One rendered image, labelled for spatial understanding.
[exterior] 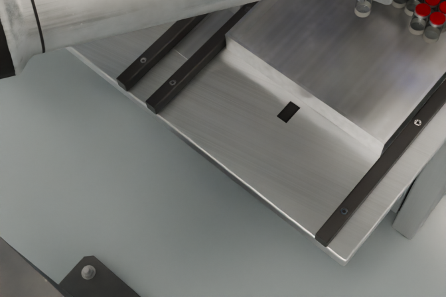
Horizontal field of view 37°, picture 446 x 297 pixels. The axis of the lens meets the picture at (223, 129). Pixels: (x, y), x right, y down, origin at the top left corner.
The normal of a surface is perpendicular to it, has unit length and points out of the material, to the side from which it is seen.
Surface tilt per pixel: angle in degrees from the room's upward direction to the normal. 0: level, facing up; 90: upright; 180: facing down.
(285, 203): 0
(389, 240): 0
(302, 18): 0
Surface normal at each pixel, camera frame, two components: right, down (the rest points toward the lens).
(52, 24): 0.39, 0.62
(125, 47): -0.07, -0.44
